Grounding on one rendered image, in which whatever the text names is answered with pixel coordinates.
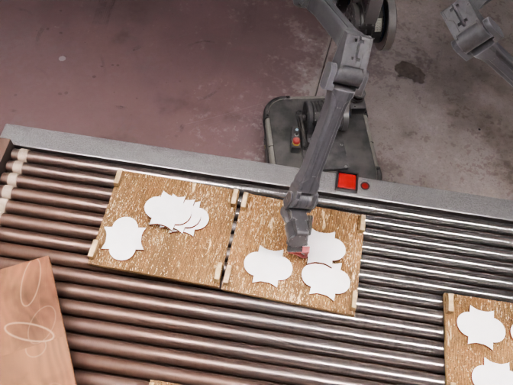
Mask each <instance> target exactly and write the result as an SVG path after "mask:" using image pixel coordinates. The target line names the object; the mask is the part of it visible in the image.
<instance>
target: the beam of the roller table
mask: <svg viewBox="0 0 513 385"><path fill-rule="evenodd" d="M0 138H7V139H11V141H12V143H13V145H14V146H15V148H16V149H21V148H23V149H28V150H31V151H36V152H41V153H46V154H56V155H61V156H66V157H76V158H81V159H87V160H96V161H101V162H106V163H116V164H121V165H126V166H132V167H141V168H146V169H152V170H161V171H166V172H171V173H181V174H186V175H191V176H200V177H206V178H211V179H217V180H226V181H231V182H236V183H246V184H251V185H256V186H265V187H271V188H277V189H286V190H289V187H290V186H291V183H292V182H293V180H294V179H295V175H296V174H297V172H298V171H299V169H300V168H297V167H287V166H282V165H277V164H271V163H262V162H257V161H252V160H242V159H237V158H232V157H222V156H217V155H211V154H202V153H196V152H191V151H186V150H177V149H172V148H166V147H157V146H151V145H146V144H136V143H131V142H126V141H116V140H111V139H106V138H100V137H91V136H85V135H81V134H71V133H66V132H61V131H51V130H46V129H40V128H31V127H25V126H20V125H11V124H6V125H5V127H4V129H3V131H2V134H1V136H0ZM335 181H336V173H328V172H322V174H321V180H320V187H319V189H318V195H322V196H331V197H336V198H342V199H351V200H356V201H361V202H371V203H376V204H381V205H390V206H396V207H401V208H407V209H416V210H421V211H426V212H436V213H441V214H446V215H455V216H461V217H466V218H476V219H481V220H486V221H491V222H501V223H506V224H511V225H513V200H508V199H499V198H493V197H488V196H478V195H473V194H468V193H463V192H453V191H448V190H442V189H433V188H428V187H423V186H413V185H408V184H403V183H393V182H388V181H382V180H373V179H367V178H362V177H359V179H358V192H357V194H355V193H350V192H341V191H335ZM362 182H367V183H368V184H369V188H368V189H367V190H365V189H362V188H361V186H360V184H361V183H362Z"/></svg>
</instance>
